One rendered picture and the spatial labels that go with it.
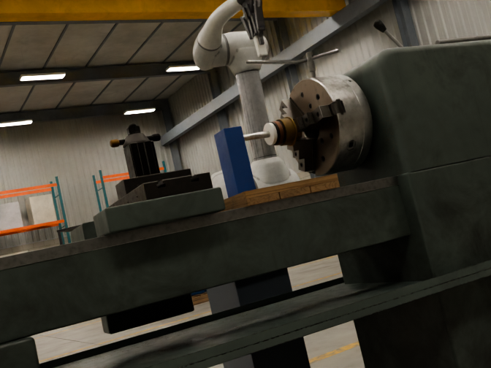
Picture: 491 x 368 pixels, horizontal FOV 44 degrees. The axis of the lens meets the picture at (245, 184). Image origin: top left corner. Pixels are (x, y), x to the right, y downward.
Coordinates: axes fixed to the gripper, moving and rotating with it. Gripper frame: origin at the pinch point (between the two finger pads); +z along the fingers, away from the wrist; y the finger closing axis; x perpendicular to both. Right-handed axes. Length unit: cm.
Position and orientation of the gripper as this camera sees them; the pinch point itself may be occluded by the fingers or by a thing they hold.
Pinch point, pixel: (260, 46)
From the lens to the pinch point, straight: 202.4
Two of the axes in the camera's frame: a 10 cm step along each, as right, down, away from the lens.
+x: 8.9, -1.6, 4.3
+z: 2.4, 9.6, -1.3
